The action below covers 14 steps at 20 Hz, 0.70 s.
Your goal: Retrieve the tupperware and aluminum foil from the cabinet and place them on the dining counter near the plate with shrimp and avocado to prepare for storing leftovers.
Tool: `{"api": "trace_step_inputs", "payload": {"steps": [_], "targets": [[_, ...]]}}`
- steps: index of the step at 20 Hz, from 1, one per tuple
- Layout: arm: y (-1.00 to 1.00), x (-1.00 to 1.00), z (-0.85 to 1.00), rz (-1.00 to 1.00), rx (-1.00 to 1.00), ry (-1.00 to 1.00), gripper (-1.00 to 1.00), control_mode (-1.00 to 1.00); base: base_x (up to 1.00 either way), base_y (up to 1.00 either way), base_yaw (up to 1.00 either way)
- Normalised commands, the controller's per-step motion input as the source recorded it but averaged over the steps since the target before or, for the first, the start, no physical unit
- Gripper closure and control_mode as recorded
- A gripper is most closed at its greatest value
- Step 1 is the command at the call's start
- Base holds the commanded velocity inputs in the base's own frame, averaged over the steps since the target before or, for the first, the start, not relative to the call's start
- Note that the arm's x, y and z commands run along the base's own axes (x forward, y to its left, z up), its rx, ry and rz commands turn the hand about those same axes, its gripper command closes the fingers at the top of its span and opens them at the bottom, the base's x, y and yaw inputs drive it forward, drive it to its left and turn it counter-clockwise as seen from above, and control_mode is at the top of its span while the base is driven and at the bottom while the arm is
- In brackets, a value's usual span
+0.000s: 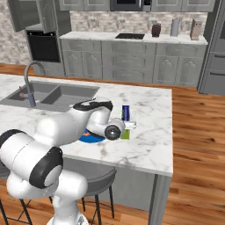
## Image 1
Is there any grey lower cupboard run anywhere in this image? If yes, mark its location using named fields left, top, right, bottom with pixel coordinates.
left=60, top=38, right=207, bottom=89

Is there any blue plate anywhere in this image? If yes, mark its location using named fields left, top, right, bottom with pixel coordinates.
left=77, top=127, right=106, bottom=145

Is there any dark brown jar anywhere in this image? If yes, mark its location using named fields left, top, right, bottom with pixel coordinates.
left=151, top=23, right=163, bottom=39

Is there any grey fridge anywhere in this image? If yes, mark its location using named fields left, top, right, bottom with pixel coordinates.
left=197, top=0, right=225, bottom=97

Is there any grey kitchen island base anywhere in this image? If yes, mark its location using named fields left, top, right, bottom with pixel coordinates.
left=62, top=157, right=173, bottom=225

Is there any grey round stool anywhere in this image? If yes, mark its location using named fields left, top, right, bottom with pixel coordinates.
left=79, top=167, right=118, bottom=225
left=0, top=163, right=33, bottom=225

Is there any beige knife block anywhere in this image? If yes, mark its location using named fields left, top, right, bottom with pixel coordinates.
left=189, top=18, right=203, bottom=41

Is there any grey upper cupboard run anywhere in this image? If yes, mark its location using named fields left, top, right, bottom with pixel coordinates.
left=57, top=0, right=217, bottom=13

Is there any black microwave oven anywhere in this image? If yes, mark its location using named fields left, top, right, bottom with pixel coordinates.
left=109, top=0, right=152, bottom=13

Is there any grey tall canister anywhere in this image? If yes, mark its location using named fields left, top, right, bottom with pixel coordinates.
left=170, top=18, right=180, bottom=38

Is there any grey double sink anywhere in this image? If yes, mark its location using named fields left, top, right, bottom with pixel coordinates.
left=0, top=80, right=101, bottom=114

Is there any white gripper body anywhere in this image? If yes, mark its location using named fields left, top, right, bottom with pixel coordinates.
left=124, top=120, right=138, bottom=130

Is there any blue drink can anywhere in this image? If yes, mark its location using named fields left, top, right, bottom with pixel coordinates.
left=121, top=105, right=132, bottom=122

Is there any grey cupboard run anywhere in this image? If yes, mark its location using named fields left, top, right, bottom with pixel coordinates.
left=57, top=0, right=217, bottom=13
left=60, top=38, right=207, bottom=89

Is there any green box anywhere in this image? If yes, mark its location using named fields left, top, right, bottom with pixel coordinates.
left=120, top=128, right=132, bottom=141

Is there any black wall oven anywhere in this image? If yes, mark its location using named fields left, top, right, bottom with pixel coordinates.
left=25, top=28, right=67, bottom=78

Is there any black hob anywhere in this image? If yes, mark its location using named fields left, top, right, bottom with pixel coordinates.
left=114, top=33, right=146, bottom=40

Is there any grey curved tap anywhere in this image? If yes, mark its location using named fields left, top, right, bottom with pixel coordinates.
left=18, top=61, right=47, bottom=108

